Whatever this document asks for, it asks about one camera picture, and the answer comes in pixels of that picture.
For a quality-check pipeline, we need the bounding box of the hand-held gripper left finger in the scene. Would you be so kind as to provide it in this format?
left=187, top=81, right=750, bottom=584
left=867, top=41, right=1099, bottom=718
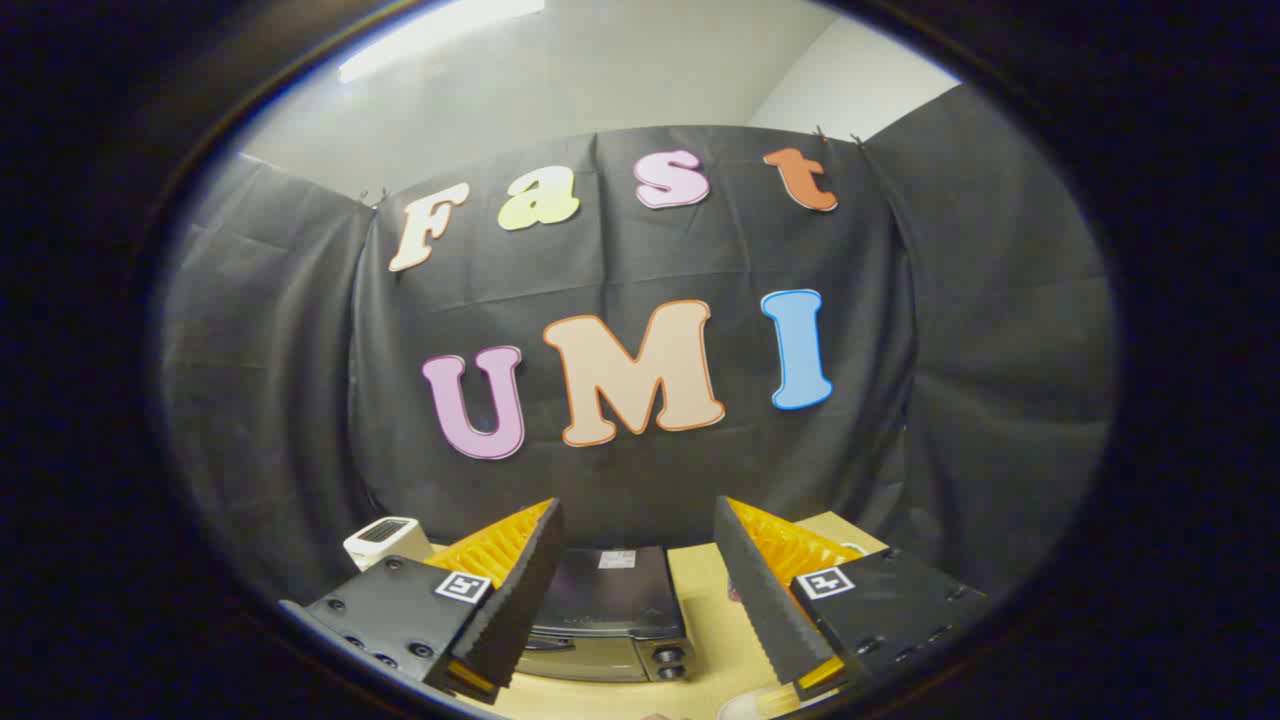
left=280, top=498, right=563, bottom=706

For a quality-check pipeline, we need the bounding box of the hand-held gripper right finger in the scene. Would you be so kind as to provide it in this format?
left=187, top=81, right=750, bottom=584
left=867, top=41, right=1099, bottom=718
left=714, top=495, right=991, bottom=701

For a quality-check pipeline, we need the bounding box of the black toaster oven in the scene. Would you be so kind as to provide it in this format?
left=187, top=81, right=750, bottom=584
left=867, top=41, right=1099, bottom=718
left=518, top=545, right=693, bottom=684

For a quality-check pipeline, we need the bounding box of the black backdrop cloth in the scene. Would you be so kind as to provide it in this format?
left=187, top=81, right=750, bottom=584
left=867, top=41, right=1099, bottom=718
left=160, top=85, right=1116, bottom=611

